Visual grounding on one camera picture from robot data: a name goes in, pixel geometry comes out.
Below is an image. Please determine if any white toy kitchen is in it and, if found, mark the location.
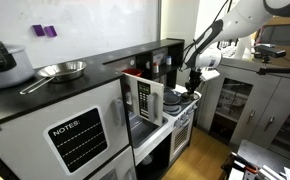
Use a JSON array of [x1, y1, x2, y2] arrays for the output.
[[0, 38, 203, 180]]

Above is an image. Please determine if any grey stove burner panel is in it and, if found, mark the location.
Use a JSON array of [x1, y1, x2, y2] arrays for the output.
[[162, 87, 201, 117]]

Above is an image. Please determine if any grey microwave door handle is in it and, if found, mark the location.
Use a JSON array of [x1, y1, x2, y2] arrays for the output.
[[147, 92, 159, 122]]

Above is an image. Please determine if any black toy kitchen shelf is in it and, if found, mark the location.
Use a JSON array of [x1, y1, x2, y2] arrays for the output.
[[103, 38, 185, 89]]

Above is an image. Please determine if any grey toy sink basin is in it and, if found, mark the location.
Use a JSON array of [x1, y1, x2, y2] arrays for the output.
[[128, 111, 169, 149]]

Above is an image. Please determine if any black camera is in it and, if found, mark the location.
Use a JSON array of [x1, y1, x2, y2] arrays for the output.
[[253, 44, 287, 64]]

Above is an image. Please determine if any white whiteboard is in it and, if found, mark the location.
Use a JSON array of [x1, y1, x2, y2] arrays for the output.
[[0, 0, 163, 69]]

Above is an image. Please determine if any black glossy pot lid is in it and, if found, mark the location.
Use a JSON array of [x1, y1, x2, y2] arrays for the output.
[[180, 91, 200, 102]]

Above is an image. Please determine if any white microwave door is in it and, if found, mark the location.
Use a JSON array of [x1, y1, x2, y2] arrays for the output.
[[124, 73, 165, 127]]

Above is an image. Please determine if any large grey cooking pot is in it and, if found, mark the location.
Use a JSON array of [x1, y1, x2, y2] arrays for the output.
[[0, 44, 36, 91]]

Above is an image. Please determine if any grey table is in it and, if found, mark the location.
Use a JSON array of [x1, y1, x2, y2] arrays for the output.
[[236, 139, 290, 180]]

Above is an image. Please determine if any white vented oven door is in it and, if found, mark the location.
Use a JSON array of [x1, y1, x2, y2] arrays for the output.
[[169, 113, 195, 163]]

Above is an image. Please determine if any grey glass door cabinet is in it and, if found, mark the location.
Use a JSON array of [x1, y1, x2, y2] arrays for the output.
[[196, 58, 290, 158]]

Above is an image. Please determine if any purple magnet block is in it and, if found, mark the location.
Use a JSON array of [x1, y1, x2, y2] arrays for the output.
[[43, 25, 58, 38], [31, 24, 46, 37]]

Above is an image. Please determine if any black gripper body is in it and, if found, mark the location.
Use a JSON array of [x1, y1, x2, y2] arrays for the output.
[[185, 68, 203, 88]]

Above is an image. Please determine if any black pot with lid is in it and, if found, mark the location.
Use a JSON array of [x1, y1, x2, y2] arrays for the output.
[[163, 91, 182, 106]]

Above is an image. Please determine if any steel frying pan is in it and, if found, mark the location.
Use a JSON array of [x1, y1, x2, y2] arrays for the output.
[[19, 60, 88, 96]]

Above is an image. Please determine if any red bowl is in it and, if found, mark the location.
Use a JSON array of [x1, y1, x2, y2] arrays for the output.
[[121, 67, 143, 78]]

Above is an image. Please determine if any white freezer door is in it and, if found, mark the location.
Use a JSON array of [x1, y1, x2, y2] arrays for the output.
[[84, 146, 138, 180]]

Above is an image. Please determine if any grey fridge door handle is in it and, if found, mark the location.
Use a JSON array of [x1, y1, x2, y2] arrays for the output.
[[111, 98, 125, 127]]

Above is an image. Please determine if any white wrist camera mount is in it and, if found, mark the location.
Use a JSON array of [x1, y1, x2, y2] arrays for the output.
[[199, 68, 221, 83]]

